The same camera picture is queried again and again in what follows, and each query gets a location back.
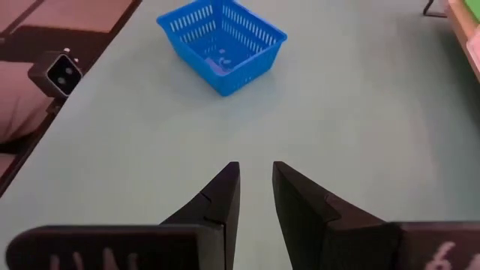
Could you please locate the blue plastic basket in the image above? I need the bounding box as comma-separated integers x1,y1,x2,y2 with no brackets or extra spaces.
156,0,288,98

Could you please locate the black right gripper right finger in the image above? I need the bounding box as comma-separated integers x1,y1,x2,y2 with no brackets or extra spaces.
272,160,480,270

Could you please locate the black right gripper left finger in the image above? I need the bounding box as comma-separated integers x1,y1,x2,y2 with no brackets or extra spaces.
5,160,241,270

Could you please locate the wooden shelf with black frame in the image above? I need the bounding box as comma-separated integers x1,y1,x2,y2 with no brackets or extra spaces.
422,0,480,83

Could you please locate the black table-level camera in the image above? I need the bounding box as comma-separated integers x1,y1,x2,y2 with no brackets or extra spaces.
28,47,83,99

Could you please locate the green plastic basket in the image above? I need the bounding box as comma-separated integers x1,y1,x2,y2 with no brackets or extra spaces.
463,0,480,22

